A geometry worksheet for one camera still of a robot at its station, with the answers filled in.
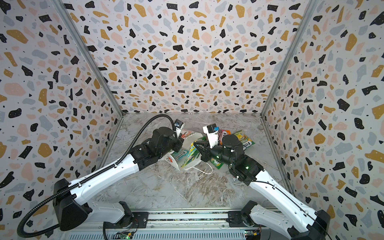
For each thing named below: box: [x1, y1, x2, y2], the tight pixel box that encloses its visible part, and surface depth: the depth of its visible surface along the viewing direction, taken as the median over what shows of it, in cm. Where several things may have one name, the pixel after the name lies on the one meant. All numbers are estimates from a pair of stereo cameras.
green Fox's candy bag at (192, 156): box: [180, 141, 200, 168], surface depth 67 cm
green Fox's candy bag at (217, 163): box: [210, 158, 224, 170], surface depth 95 cm
